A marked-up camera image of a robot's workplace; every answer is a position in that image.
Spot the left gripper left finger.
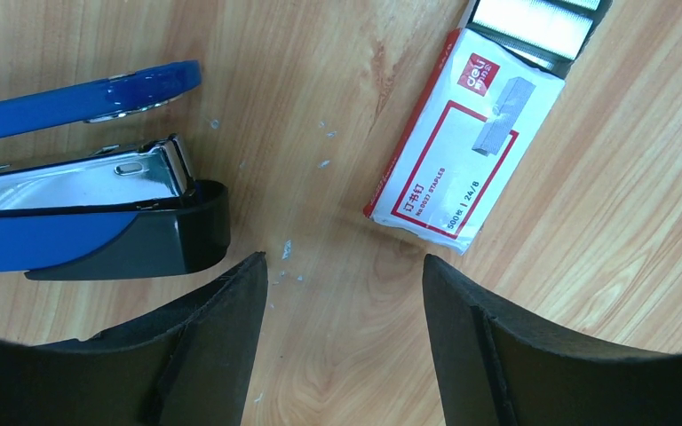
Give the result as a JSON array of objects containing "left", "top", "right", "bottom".
[{"left": 0, "top": 252, "right": 268, "bottom": 425}]

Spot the blue black stapler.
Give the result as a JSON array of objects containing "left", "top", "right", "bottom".
[{"left": 0, "top": 60, "right": 231, "bottom": 281}]

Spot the red white staples box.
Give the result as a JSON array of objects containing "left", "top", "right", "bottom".
[{"left": 364, "top": 1, "right": 610, "bottom": 253}]

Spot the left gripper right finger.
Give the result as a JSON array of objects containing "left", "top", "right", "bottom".
[{"left": 422, "top": 255, "right": 682, "bottom": 425}]

